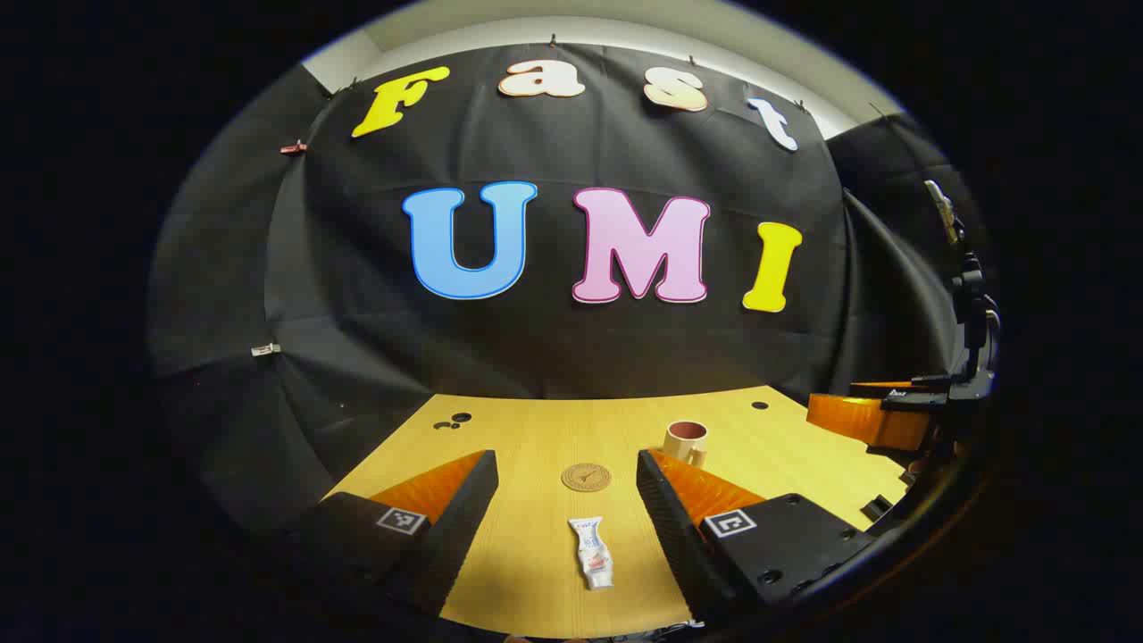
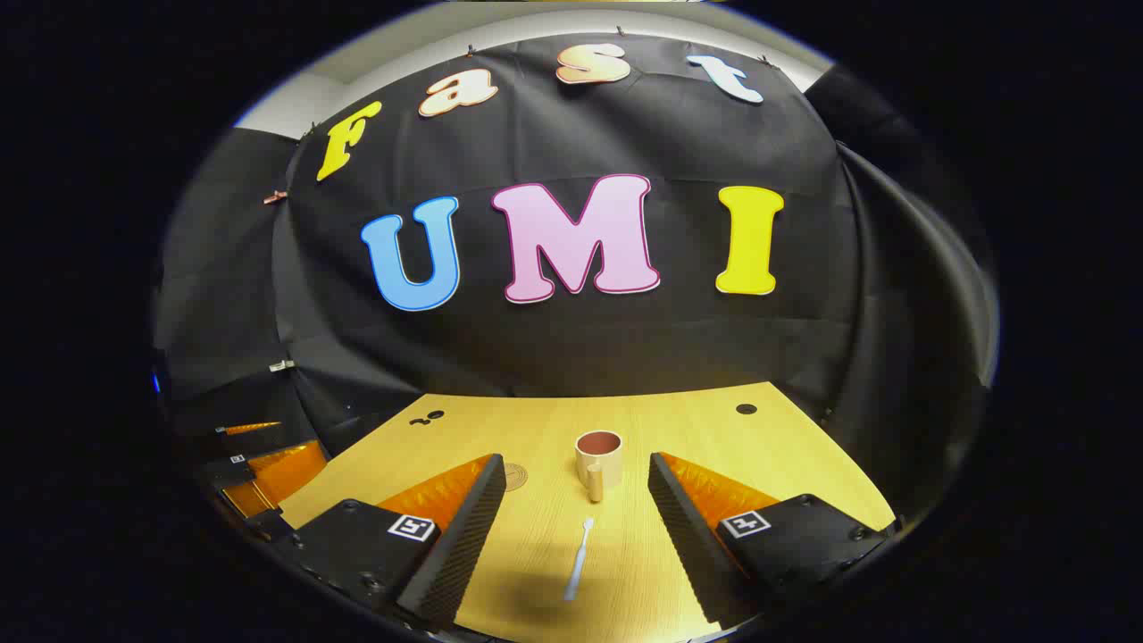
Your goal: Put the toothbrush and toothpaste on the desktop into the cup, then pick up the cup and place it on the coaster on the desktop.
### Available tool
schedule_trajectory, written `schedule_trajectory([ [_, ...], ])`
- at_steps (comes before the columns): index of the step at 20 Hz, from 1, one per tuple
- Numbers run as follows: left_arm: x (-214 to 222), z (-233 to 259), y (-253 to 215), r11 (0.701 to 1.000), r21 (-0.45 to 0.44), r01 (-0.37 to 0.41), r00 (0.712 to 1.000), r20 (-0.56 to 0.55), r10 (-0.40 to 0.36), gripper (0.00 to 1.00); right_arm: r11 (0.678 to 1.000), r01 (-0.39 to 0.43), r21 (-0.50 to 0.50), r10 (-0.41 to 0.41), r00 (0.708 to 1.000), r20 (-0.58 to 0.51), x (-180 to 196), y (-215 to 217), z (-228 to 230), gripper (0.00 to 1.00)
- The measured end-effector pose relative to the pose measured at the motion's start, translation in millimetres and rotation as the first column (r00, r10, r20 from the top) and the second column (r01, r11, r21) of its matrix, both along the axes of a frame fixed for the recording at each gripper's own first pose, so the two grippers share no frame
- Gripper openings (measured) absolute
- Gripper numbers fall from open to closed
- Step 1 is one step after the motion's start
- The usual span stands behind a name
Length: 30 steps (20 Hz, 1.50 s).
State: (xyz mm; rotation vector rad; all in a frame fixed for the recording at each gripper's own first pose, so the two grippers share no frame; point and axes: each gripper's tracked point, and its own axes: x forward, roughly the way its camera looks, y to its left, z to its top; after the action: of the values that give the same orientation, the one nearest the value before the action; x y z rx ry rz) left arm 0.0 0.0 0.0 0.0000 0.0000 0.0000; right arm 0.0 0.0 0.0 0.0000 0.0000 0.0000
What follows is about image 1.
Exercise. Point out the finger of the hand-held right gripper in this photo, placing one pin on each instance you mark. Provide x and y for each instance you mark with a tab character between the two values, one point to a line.
862	420

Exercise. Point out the white toothpaste tube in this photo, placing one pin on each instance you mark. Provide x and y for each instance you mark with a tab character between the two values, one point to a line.
592	554

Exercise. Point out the red-brown clip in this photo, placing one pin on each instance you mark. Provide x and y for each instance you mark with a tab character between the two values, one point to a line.
293	147

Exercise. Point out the round wooden coaster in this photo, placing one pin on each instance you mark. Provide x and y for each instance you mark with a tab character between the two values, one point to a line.
586	477

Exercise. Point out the wooden desktop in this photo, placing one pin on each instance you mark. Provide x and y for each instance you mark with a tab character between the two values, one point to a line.
536	446

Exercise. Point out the black backdrop cloth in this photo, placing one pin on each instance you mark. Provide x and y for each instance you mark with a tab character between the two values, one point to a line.
554	357

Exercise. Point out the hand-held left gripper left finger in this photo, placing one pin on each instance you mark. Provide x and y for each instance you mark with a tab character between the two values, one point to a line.
464	518

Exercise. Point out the beige cup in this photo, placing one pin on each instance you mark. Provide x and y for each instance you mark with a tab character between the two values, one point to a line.
686	446

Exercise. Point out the silver clip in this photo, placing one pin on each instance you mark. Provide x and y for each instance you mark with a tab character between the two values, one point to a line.
265	349

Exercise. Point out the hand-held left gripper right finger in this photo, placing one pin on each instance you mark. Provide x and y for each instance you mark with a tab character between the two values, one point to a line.
665	518

